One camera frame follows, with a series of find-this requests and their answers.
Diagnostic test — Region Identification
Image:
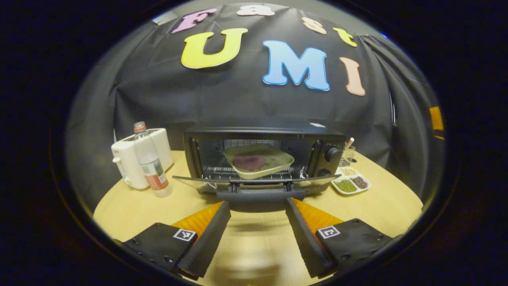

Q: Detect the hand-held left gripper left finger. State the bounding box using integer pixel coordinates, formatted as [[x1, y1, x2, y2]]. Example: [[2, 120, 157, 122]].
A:
[[117, 201, 232, 279]]

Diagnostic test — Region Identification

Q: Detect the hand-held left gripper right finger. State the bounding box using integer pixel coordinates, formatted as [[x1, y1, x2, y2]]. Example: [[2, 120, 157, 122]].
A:
[[285, 197, 398, 279]]

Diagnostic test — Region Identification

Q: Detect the cream square plate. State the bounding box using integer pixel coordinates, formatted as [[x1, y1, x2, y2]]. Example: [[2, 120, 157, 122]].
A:
[[223, 143, 295, 180]]

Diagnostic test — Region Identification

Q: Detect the pink ham slice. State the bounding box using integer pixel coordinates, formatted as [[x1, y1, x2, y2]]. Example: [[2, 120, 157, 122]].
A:
[[232, 155, 267, 172]]

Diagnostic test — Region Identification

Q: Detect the black electric oven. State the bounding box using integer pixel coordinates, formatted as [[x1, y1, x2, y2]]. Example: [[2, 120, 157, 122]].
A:
[[173, 126, 346, 201]]

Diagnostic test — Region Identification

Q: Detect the white divided dish of beans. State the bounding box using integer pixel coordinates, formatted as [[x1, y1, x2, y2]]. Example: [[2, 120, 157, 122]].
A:
[[331, 166, 372, 195]]

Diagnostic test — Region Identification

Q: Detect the clear plastic water bottle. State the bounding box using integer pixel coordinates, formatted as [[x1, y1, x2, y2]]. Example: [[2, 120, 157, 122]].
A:
[[133, 121, 172, 198]]

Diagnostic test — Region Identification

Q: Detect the white toaster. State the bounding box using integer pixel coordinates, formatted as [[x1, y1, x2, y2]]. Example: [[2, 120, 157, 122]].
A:
[[111, 128, 174, 190]]

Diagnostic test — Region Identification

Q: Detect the black backdrop cloth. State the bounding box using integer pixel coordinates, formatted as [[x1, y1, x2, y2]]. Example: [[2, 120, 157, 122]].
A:
[[65, 3, 445, 211]]

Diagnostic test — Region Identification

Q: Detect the wire mesh basket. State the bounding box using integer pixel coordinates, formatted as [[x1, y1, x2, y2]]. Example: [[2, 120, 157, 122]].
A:
[[339, 145, 356, 167]]

